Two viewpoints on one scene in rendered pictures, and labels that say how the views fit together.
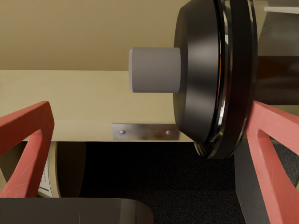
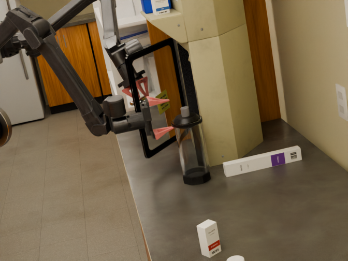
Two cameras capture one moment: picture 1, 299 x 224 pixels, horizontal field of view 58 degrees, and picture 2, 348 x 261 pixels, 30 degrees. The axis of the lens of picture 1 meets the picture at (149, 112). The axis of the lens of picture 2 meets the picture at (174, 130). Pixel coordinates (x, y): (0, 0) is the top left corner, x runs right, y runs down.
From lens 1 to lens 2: 2.14 m
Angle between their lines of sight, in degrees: 50
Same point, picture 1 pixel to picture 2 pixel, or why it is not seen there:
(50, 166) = not seen: hidden behind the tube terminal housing
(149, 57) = (183, 112)
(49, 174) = not seen: hidden behind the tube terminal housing
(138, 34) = (305, 66)
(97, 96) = (207, 82)
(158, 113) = (202, 102)
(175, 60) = (183, 116)
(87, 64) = (293, 28)
